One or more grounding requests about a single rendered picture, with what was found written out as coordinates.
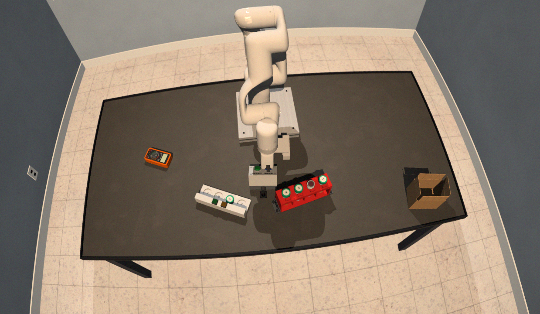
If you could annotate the red tube rack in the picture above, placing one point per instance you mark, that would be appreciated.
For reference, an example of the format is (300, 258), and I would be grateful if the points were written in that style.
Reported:
(314, 193)

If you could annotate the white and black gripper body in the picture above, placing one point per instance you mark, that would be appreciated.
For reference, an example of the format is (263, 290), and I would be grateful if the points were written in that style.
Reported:
(267, 159)

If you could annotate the orange digital multimeter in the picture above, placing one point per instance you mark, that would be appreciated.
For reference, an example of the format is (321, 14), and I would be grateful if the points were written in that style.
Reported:
(158, 157)

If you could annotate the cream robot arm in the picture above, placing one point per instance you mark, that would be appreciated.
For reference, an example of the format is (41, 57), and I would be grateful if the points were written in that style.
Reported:
(265, 53)

